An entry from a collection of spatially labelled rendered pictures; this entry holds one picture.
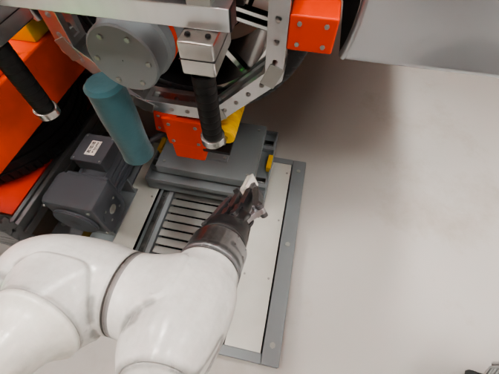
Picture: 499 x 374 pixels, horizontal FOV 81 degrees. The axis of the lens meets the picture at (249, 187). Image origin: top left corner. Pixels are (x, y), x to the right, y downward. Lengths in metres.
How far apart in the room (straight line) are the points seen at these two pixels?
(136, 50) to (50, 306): 0.40
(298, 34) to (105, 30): 0.34
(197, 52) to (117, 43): 0.19
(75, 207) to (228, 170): 0.53
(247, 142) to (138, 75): 0.72
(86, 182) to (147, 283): 0.72
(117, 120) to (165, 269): 0.49
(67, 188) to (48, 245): 0.64
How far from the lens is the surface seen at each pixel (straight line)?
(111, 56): 0.61
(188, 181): 1.25
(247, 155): 1.20
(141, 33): 0.57
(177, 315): 0.32
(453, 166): 1.76
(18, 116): 1.04
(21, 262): 0.42
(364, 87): 1.97
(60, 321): 0.37
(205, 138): 0.54
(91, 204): 0.99
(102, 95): 0.73
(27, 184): 1.34
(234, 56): 0.82
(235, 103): 0.77
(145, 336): 0.32
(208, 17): 0.43
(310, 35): 0.63
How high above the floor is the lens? 1.17
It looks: 58 degrees down
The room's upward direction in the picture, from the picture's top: straight up
